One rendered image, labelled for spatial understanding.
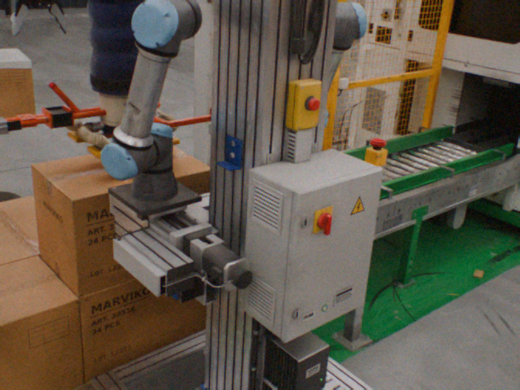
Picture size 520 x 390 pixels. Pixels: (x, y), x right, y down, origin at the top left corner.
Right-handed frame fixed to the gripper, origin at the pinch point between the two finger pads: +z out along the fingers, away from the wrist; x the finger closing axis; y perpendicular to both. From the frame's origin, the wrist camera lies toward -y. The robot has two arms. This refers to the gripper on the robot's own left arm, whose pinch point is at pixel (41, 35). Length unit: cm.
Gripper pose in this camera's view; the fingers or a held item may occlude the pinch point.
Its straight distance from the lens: 192.8
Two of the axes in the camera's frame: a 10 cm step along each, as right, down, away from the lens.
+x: -7.7, 2.1, -6.0
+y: -6.4, -3.3, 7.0
